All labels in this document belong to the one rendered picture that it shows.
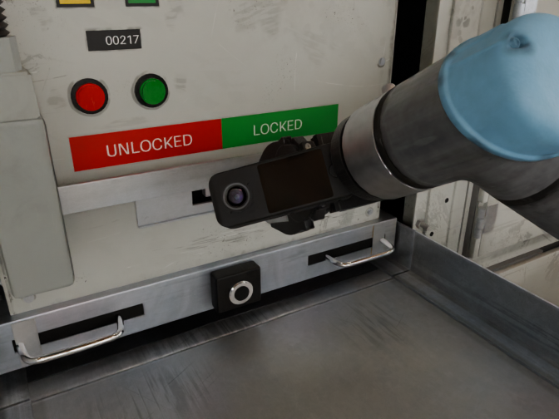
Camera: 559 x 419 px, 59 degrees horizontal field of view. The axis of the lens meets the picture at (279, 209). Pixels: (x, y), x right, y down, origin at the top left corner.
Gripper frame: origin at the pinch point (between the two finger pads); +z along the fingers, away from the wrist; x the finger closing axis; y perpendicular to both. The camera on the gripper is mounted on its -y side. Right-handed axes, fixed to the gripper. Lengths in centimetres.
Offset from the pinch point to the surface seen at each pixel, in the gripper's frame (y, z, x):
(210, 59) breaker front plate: -2.1, -2.9, 15.5
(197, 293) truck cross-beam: -5.8, 9.8, -8.6
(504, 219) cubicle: 44.0, 4.9, -10.7
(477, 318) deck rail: 25.1, -2.5, -20.7
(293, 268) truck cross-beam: 7.8, 9.9, -9.0
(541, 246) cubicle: 60, 11, -18
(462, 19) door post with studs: 30.2, -8.5, 16.3
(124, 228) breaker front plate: -13.1, 5.8, 0.7
